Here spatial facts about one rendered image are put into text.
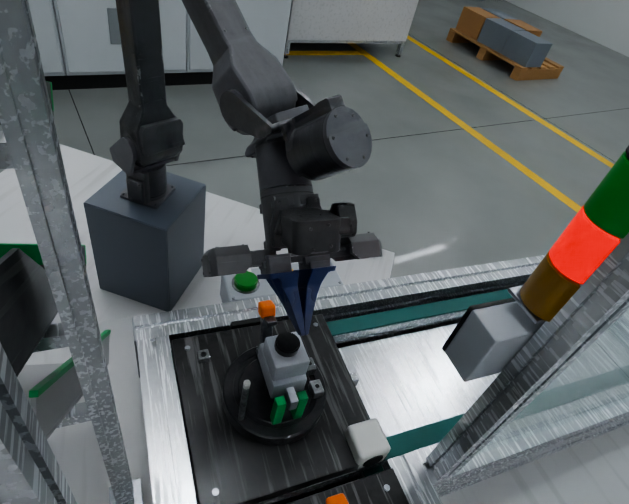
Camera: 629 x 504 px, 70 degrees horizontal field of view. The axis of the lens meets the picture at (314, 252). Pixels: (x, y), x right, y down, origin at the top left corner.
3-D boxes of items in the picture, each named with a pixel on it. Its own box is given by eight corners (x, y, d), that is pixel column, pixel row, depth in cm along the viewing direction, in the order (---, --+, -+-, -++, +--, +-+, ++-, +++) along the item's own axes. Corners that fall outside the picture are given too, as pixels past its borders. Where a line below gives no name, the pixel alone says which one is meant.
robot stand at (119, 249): (140, 242, 92) (132, 160, 79) (203, 264, 91) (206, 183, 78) (99, 289, 82) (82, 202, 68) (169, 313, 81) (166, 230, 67)
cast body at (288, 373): (256, 356, 59) (262, 323, 54) (288, 349, 60) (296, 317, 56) (275, 414, 53) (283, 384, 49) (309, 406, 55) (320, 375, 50)
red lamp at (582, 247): (536, 248, 39) (568, 204, 35) (576, 243, 41) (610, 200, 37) (578, 291, 36) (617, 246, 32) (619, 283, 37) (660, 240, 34)
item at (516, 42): (445, 39, 571) (458, 5, 544) (487, 40, 610) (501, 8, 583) (515, 80, 503) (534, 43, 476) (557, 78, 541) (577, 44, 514)
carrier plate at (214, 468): (171, 347, 66) (171, 338, 64) (320, 320, 75) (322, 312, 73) (200, 522, 50) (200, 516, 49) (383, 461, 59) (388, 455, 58)
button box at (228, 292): (219, 294, 81) (221, 270, 77) (324, 279, 89) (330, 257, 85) (227, 324, 77) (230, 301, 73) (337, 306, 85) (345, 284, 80)
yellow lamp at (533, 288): (508, 287, 42) (535, 249, 39) (546, 280, 44) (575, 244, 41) (544, 329, 39) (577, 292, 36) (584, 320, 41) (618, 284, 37)
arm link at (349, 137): (215, 98, 45) (286, 46, 36) (273, 84, 50) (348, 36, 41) (258, 202, 47) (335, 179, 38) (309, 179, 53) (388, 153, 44)
